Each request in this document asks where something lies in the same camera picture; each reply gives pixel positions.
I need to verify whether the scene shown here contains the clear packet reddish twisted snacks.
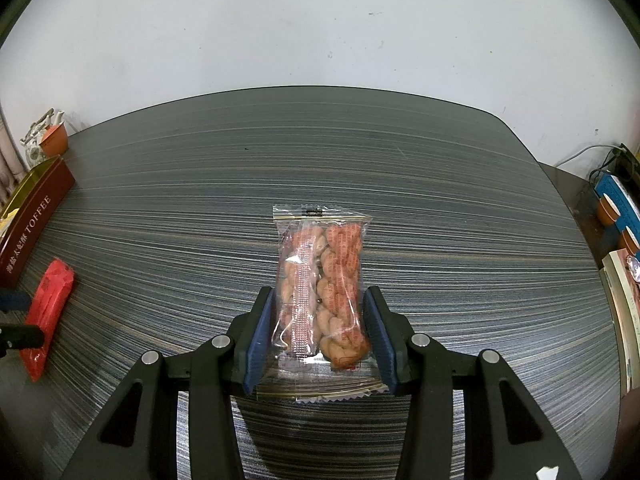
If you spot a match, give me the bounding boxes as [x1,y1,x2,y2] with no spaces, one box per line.
[256,203,388,405]

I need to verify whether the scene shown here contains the red snack packet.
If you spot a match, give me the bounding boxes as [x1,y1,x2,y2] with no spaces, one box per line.
[20,258,76,382]

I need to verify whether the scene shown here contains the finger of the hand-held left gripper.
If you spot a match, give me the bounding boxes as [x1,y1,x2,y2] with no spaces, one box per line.
[0,291,32,312]
[0,324,43,358]

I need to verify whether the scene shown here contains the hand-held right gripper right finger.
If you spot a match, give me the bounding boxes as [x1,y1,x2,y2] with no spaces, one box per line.
[362,285,583,480]

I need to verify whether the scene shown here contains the beige curtain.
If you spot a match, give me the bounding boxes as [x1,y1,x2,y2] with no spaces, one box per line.
[0,110,27,196]

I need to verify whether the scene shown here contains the patterned white teapot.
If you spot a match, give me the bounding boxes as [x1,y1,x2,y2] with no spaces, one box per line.
[20,108,66,166]

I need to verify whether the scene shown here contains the orange red teacup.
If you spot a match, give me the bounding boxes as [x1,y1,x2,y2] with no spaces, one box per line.
[39,124,69,157]

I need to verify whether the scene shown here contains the white cable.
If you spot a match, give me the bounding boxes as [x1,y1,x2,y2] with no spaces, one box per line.
[555,145,621,168]

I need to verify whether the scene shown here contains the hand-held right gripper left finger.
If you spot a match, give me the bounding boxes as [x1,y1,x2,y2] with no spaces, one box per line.
[60,286,276,480]

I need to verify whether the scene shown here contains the red tin box gold inside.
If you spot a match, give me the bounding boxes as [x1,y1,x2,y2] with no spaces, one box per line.
[0,156,76,290]

